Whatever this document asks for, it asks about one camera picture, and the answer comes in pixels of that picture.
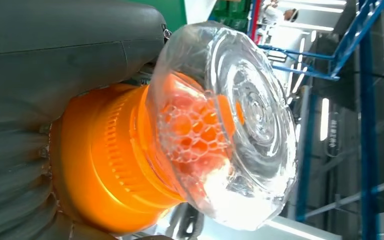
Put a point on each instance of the blue metal rack frame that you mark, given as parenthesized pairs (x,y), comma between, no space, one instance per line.
(366,132)

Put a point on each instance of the green plastic crate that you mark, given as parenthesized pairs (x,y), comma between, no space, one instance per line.
(231,16)

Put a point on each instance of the orange detergent bottle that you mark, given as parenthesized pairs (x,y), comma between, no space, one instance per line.
(119,159)

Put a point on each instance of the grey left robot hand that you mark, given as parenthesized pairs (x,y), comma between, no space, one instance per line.
(62,49)

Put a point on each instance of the white table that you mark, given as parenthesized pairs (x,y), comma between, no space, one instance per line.
(198,10)

